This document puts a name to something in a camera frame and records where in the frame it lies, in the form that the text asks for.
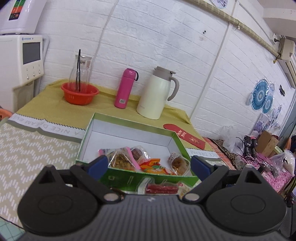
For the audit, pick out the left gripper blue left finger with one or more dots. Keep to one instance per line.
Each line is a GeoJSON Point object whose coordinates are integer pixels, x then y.
{"type": "Point", "coordinates": [90, 174]}

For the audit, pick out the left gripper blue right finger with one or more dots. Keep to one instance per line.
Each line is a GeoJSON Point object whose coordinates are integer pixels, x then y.
{"type": "Point", "coordinates": [211, 177]}

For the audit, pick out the round pastry clear packet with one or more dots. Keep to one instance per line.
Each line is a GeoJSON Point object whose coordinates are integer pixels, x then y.
{"type": "Point", "coordinates": [179, 165]}

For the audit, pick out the pink-edged nut snack bag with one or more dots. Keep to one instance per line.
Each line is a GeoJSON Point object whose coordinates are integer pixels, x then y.
{"type": "Point", "coordinates": [120, 158]}

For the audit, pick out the orange apple chips bag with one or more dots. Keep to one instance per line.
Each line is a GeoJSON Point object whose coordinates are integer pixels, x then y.
{"type": "Point", "coordinates": [153, 166]}

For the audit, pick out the red sausage sticks pack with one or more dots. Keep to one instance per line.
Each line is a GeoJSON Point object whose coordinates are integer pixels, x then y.
{"type": "Point", "coordinates": [147, 186]}

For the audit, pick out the dried dates clear bag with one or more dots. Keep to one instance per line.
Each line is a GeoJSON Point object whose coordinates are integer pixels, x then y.
{"type": "Point", "coordinates": [140, 155]}

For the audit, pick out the clear plastic bag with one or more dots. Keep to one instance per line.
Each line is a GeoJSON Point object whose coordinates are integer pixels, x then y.
{"type": "Point", "coordinates": [228, 134]}

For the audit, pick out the red envelope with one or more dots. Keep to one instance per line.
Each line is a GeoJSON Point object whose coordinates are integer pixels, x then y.
{"type": "Point", "coordinates": [186, 136]}

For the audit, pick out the green cardboard box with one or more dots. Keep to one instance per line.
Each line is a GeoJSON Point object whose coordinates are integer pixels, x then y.
{"type": "Point", "coordinates": [108, 132]}

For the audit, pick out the patterned tablecloth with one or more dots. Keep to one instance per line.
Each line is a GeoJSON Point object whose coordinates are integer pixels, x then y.
{"type": "Point", "coordinates": [29, 141]}

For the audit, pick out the brown cardboard box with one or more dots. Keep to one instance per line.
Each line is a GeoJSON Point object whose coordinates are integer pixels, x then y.
{"type": "Point", "coordinates": [266, 143]}

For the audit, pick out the red plastic basket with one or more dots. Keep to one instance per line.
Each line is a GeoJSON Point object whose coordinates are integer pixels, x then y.
{"type": "Point", "coordinates": [75, 97]}

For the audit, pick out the blue paper fan decoration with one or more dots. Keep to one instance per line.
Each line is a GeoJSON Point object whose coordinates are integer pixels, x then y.
{"type": "Point", "coordinates": [262, 96]}

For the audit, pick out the cream thermal carafe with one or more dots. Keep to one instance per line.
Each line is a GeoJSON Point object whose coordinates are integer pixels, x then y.
{"type": "Point", "coordinates": [161, 87]}

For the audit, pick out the black straw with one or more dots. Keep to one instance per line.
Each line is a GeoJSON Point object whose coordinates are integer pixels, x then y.
{"type": "Point", "coordinates": [78, 74]}

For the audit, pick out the orange plastic basin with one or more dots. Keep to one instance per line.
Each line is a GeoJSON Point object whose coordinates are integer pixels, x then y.
{"type": "Point", "coordinates": [4, 114]}

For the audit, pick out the pink thermos bottle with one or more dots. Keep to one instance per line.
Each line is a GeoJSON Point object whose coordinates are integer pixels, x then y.
{"type": "Point", "coordinates": [129, 76]}

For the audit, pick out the glass carafe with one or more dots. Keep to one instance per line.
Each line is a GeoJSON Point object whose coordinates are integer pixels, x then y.
{"type": "Point", "coordinates": [85, 62]}

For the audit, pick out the white countertop water dispenser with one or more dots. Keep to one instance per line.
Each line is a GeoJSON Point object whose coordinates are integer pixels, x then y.
{"type": "Point", "coordinates": [21, 65]}

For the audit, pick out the white air conditioner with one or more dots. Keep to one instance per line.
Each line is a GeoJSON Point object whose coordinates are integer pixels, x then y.
{"type": "Point", "coordinates": [282, 22]}

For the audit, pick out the white wall water purifier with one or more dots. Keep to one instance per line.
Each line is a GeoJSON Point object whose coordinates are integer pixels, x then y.
{"type": "Point", "coordinates": [21, 16]}

